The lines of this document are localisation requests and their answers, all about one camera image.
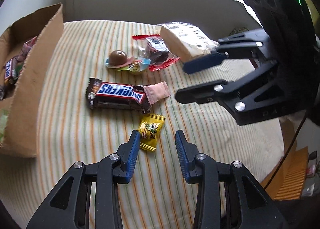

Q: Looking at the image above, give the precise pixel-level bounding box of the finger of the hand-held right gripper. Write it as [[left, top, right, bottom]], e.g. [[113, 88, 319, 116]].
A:
[[182, 29, 273, 74], [174, 60, 285, 126]]

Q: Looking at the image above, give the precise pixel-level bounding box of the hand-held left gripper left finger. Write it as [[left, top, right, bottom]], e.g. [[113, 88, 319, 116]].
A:
[[26, 130, 141, 229]]

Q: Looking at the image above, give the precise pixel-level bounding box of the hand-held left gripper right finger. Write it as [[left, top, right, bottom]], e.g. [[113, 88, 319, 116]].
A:
[[174, 130, 289, 229]]

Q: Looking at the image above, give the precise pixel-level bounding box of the clear-wrapped bread slice pack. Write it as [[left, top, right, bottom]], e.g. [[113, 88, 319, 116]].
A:
[[155, 22, 220, 63]]

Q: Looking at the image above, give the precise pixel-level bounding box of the yellow candy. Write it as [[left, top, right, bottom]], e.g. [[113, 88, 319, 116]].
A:
[[138, 114, 166, 152]]

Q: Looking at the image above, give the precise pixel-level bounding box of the pink candy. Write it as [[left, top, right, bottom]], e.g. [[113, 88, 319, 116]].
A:
[[144, 82, 171, 106]]

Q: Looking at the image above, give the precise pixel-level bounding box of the red-ended dark snack packet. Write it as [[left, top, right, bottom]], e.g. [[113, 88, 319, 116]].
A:
[[21, 37, 38, 56], [132, 34, 181, 72]]

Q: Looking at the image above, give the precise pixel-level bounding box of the blue-rimmed candy ball blister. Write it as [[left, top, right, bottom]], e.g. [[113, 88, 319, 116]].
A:
[[125, 58, 152, 75]]

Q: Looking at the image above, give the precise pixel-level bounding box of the brown chocolate bar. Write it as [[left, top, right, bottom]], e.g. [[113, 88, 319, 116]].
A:
[[4, 58, 25, 81], [86, 77, 152, 115]]

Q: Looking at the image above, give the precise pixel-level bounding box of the brown chocolate ball blister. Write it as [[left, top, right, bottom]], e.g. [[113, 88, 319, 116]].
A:
[[105, 50, 135, 70]]

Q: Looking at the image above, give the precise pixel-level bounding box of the brown cardboard box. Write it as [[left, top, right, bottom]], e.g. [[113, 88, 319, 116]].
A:
[[0, 3, 64, 158]]

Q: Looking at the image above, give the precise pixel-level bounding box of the orange corrugated board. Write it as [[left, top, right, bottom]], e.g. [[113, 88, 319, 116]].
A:
[[262, 146, 310, 201]]

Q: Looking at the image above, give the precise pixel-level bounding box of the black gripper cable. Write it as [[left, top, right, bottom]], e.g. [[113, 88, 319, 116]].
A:
[[260, 109, 308, 189]]

